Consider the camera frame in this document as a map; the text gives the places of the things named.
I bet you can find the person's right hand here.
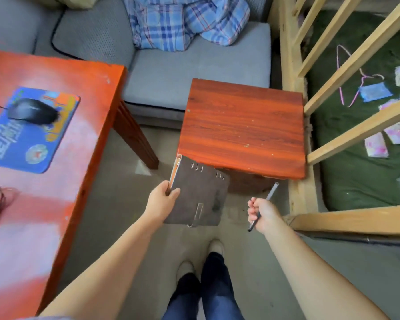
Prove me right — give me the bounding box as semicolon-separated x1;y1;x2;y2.
247;197;284;234

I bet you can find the person's left hand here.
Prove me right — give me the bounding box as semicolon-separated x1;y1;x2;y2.
143;180;181;225

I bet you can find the grey pen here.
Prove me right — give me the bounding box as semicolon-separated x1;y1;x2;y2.
247;182;280;232

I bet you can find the grey ring-bound notebook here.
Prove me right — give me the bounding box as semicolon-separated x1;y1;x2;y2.
163;154;231;228

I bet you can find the person's right forearm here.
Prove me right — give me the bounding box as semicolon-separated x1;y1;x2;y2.
263;223;391;320

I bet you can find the person's left forearm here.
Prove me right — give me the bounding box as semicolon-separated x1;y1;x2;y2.
38;212;158;320

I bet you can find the person's right white shoe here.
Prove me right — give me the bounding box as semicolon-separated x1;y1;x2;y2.
207;239;225;259

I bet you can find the person's white shoe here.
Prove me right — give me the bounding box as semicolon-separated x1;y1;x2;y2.
176;260;196;284
207;239;225;259

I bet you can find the person's left white shoe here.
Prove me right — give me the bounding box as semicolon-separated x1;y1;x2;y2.
176;260;196;284

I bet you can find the red wooden stool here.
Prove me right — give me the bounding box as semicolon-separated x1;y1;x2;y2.
177;78;307;194

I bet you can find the person's right leg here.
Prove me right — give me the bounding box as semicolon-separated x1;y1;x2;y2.
200;251;246;320

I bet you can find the person's leg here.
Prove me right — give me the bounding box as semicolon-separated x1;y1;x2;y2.
161;272;201;320
200;251;246;320

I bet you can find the green mattress cover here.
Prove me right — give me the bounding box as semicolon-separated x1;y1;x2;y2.
303;9;400;212

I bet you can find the person's left leg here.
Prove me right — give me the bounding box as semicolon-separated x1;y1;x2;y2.
161;272;201;320

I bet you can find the red wooden desk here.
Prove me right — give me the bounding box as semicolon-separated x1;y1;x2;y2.
0;49;160;320

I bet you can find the grey sofa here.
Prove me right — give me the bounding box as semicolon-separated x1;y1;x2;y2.
0;0;274;130

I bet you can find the pink floral packet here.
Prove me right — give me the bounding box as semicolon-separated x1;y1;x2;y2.
378;92;400;128
364;132;390;158
383;124;400;145

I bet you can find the pink clothes hanger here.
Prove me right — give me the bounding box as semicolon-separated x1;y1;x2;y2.
336;44;385;108

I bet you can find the blue printed mouse pad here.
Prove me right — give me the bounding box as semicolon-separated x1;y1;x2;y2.
0;86;81;174

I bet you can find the black computer mouse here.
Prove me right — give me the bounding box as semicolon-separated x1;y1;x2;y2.
7;98;61;126

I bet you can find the blue cloth pouch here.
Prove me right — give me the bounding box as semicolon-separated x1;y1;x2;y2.
359;82;393;103

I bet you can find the blue plaid shirt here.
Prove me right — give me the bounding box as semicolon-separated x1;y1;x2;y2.
121;0;251;52

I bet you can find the beige cushion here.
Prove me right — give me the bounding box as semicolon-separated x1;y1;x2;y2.
29;0;102;10

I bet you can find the light wooden bed frame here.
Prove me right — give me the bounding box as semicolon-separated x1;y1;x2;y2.
268;0;400;238

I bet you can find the black cable on sofa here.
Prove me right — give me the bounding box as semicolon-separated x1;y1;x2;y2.
50;6;84;61

